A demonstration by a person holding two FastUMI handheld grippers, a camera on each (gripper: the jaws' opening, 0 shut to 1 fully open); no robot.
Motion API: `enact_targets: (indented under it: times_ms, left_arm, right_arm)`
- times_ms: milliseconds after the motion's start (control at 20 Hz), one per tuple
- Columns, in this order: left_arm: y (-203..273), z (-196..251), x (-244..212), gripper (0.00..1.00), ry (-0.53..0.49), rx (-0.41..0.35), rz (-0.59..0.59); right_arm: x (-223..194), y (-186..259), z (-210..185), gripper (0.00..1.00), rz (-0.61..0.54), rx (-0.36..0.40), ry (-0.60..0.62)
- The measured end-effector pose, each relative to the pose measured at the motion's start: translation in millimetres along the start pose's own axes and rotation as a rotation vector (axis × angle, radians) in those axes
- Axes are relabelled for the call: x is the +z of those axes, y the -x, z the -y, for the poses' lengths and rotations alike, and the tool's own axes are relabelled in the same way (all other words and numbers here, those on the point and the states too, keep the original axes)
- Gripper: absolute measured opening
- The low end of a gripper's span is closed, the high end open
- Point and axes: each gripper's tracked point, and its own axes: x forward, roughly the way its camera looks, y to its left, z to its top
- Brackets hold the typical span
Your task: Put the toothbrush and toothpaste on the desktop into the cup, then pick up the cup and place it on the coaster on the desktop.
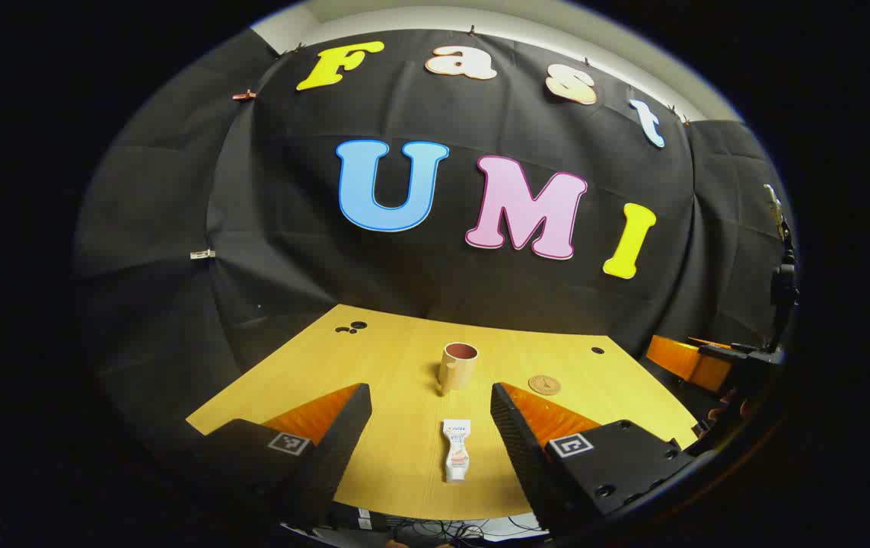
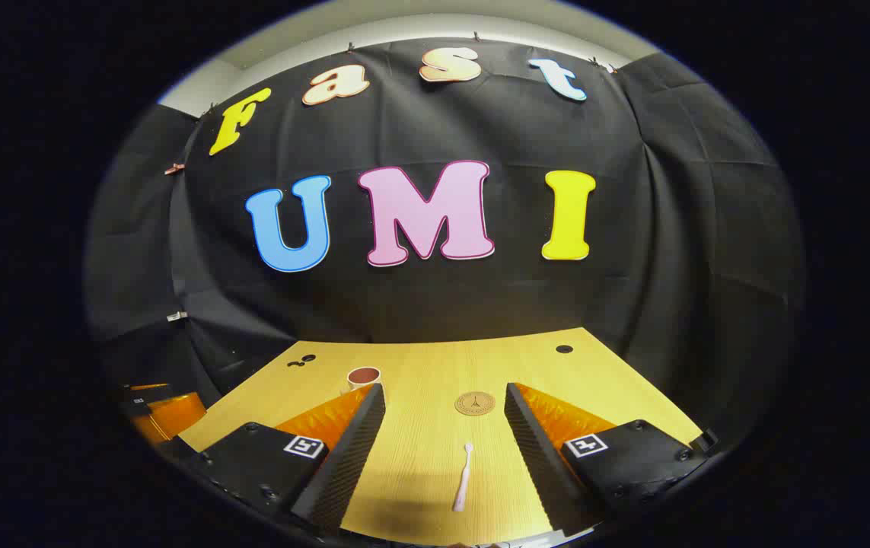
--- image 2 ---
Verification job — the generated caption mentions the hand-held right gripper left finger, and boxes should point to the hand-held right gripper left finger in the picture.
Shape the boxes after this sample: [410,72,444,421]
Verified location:
[176,383,387,533]

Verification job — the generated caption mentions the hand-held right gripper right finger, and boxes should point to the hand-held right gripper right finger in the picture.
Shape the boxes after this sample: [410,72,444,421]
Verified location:
[504,382,708,537]

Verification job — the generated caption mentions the round cork coaster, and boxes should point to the round cork coaster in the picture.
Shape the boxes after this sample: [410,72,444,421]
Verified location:
[455,391,496,416]

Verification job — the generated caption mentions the pink toothbrush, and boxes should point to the pink toothbrush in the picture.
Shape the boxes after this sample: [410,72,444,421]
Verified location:
[452,443,475,513]

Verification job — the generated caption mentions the beige cup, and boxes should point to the beige cup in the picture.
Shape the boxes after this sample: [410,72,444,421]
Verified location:
[341,367,382,394]

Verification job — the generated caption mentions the wooden desktop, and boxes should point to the wooden desktop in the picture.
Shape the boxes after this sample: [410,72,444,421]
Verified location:
[178,327,703,546]

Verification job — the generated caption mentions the black backdrop cloth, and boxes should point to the black backdrop cloth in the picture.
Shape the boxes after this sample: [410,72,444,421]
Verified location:
[84,38,808,457]

